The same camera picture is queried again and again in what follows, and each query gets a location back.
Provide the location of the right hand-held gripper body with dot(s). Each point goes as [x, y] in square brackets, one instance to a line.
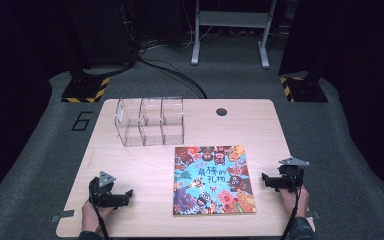
[291, 175]

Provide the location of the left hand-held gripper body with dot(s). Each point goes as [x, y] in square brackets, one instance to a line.
[100, 195]

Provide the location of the colourful picture book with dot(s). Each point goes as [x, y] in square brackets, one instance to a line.
[213, 180]

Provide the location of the clear acrylic book organizer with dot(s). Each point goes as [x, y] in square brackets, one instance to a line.
[150, 121]

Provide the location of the person's right hand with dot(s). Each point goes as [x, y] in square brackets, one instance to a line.
[291, 200]

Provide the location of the person's left hand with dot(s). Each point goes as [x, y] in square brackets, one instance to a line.
[91, 218]

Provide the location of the grey tape strip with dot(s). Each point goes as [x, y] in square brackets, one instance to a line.
[61, 215]
[313, 214]

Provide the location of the black hazard-striped stand base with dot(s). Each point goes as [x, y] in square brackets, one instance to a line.
[85, 90]
[305, 90]

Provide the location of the dark cabinet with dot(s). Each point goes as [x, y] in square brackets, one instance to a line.
[100, 33]

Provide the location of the white metal stand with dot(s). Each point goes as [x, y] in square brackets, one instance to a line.
[233, 20]

